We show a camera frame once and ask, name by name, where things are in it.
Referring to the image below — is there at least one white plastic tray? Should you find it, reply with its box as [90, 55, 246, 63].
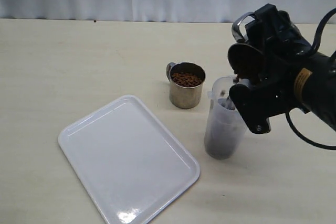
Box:
[58, 95, 200, 223]

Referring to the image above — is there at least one clear plastic container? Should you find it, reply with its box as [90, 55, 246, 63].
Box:
[204, 76, 247, 160]

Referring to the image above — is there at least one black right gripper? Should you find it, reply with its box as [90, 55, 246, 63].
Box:
[229, 4, 319, 134]

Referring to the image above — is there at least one steel cup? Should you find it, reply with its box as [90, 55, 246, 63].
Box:
[227, 12, 266, 84]
[166, 62, 206, 109]

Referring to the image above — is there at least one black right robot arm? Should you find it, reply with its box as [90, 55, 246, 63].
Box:
[228, 4, 335, 134]

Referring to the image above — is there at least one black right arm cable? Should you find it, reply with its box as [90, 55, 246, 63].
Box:
[285, 7, 336, 150]

